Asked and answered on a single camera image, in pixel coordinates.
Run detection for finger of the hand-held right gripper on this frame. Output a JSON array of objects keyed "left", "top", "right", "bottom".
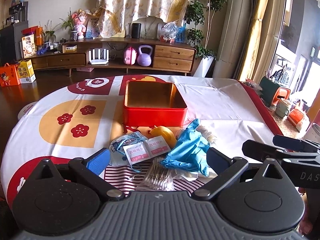
[
  {"left": 242, "top": 140, "right": 283, "bottom": 162},
  {"left": 272, "top": 135, "right": 318, "bottom": 153}
]

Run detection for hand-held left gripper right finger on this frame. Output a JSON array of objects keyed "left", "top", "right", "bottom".
[{"left": 191, "top": 147, "right": 284, "bottom": 201}]

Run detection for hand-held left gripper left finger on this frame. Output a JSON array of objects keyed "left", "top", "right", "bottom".
[{"left": 35, "top": 148, "right": 125, "bottom": 202}]

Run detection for red striped face mask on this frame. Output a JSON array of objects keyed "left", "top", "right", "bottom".
[{"left": 104, "top": 162, "right": 213, "bottom": 197}]

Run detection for clear plastic packet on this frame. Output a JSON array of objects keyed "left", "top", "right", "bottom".
[{"left": 196, "top": 126, "right": 217, "bottom": 145}]

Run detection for blue rubber glove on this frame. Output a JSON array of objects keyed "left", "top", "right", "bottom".
[{"left": 160, "top": 119, "right": 212, "bottom": 177}]

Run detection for yellow duck toy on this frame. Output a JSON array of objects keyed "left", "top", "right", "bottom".
[{"left": 150, "top": 126, "right": 178, "bottom": 148}]

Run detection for cotton swab bag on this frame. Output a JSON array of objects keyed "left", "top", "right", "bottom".
[{"left": 137, "top": 157, "right": 175, "bottom": 190}]

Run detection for red tin box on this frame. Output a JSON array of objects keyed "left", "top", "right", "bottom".
[{"left": 122, "top": 80, "right": 188, "bottom": 128}]

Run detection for orange snack packet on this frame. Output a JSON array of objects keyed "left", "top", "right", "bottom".
[{"left": 287, "top": 109, "right": 310, "bottom": 133}]

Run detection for pale green mug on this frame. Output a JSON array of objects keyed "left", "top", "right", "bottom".
[{"left": 275, "top": 98, "right": 292, "bottom": 118}]

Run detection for orange tissue box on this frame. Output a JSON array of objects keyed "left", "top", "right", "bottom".
[{"left": 271, "top": 87, "right": 292, "bottom": 107}]

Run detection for dark green utensil holder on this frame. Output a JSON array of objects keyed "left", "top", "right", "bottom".
[{"left": 259, "top": 76, "right": 280, "bottom": 107}]

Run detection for white round stool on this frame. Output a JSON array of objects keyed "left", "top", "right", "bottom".
[{"left": 17, "top": 102, "right": 38, "bottom": 120}]

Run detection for white square planter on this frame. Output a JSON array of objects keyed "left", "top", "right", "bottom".
[{"left": 192, "top": 55, "right": 217, "bottom": 78}]

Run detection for white router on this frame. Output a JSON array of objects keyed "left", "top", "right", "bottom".
[{"left": 88, "top": 49, "right": 110, "bottom": 65}]

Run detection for pink toy case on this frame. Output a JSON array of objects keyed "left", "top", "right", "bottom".
[{"left": 123, "top": 45, "right": 138, "bottom": 66}]

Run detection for purple kettlebell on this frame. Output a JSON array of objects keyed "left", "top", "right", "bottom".
[{"left": 136, "top": 45, "right": 153, "bottom": 67}]

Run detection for yellow carton box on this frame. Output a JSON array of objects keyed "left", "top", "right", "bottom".
[{"left": 15, "top": 59, "right": 35, "bottom": 84}]

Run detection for yellow curtain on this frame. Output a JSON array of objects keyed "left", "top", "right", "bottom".
[{"left": 236, "top": 0, "right": 273, "bottom": 82}]

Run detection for wooden media cabinet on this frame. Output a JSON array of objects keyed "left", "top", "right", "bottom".
[{"left": 16, "top": 37, "right": 197, "bottom": 77}]

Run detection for red gift bag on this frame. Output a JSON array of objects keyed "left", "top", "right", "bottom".
[{"left": 0, "top": 64, "right": 21, "bottom": 87}]

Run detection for white standing air conditioner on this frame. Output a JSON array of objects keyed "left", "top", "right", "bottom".
[{"left": 212, "top": 0, "right": 253, "bottom": 80}]

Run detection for leafy plant in striped vase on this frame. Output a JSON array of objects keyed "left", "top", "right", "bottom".
[{"left": 59, "top": 9, "right": 78, "bottom": 41}]

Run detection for blue bottle pack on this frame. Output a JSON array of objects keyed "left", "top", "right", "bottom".
[{"left": 175, "top": 26, "right": 187, "bottom": 43}]

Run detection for brown drink mix box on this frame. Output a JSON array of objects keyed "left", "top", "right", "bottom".
[{"left": 20, "top": 35, "right": 36, "bottom": 58}]

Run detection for black cylinder speaker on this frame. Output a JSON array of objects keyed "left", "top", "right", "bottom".
[{"left": 132, "top": 23, "right": 142, "bottom": 39}]

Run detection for pink doll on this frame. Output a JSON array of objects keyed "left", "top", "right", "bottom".
[{"left": 71, "top": 9, "right": 87, "bottom": 39}]

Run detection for small thin potted plant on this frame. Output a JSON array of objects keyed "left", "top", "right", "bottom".
[{"left": 40, "top": 21, "right": 60, "bottom": 49}]

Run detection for red and orange boxes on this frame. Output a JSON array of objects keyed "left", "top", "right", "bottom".
[{"left": 21, "top": 26, "right": 44, "bottom": 45}]

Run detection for clear plastic bag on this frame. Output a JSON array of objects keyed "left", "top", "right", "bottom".
[{"left": 160, "top": 22, "right": 179, "bottom": 43}]

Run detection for grey rectangular device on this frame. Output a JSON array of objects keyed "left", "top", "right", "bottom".
[{"left": 157, "top": 23, "right": 167, "bottom": 39}]

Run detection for black water dispenser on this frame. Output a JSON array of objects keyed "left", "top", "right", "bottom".
[{"left": 0, "top": 1, "right": 29, "bottom": 67}]

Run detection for tall green potted tree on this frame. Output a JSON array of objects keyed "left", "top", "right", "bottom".
[{"left": 184, "top": 0, "right": 228, "bottom": 59}]

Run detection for floral yellow cloth cover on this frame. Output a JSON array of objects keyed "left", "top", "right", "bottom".
[{"left": 96, "top": 0, "right": 200, "bottom": 38}]

